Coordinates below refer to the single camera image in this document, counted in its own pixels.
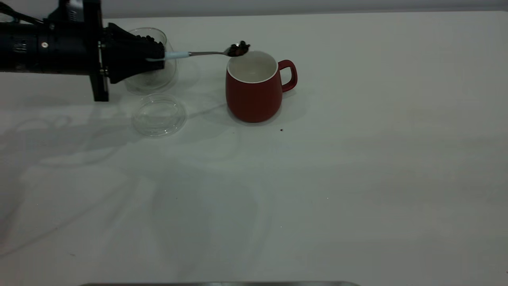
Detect clear double-walled glass cup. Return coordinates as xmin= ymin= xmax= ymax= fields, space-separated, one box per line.
xmin=125 ymin=27 xmax=178 ymax=95

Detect metal spoon with pale handle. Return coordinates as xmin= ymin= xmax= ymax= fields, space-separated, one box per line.
xmin=165 ymin=43 xmax=250 ymax=61

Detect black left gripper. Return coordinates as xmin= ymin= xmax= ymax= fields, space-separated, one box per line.
xmin=38 ymin=0 xmax=165 ymax=102

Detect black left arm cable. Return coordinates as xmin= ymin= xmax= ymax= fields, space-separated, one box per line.
xmin=0 ymin=3 xmax=46 ymax=25

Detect coffee bean spoonful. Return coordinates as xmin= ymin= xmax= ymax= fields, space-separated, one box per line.
xmin=228 ymin=41 xmax=250 ymax=57

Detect clear round glass dish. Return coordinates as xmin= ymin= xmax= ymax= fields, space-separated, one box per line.
xmin=131 ymin=94 xmax=187 ymax=138

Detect red ceramic mug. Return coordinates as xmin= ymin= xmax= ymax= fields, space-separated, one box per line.
xmin=225 ymin=50 xmax=298 ymax=123

